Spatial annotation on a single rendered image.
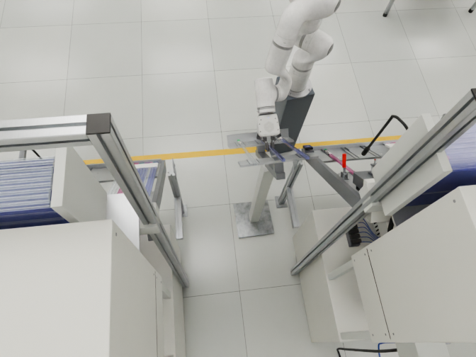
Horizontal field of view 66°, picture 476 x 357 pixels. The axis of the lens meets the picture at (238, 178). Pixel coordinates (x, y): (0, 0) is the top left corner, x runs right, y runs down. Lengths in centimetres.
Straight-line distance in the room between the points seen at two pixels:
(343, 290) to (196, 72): 211
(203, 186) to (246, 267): 65
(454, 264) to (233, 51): 272
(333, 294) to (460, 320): 96
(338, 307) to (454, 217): 106
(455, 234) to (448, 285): 13
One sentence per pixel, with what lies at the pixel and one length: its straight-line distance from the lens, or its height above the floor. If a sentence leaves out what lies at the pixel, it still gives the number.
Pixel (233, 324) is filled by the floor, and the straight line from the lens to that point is 244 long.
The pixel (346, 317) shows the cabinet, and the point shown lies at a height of 62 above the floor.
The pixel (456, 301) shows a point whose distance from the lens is 103.
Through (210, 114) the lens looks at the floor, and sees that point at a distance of 295.
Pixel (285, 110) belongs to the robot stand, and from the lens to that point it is 229.
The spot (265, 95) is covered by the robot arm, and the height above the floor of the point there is 110.
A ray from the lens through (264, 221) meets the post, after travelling 257.
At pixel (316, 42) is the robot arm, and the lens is 194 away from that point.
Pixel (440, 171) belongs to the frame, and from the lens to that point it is 96.
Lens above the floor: 244
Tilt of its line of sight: 66 degrees down
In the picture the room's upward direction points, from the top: 7 degrees clockwise
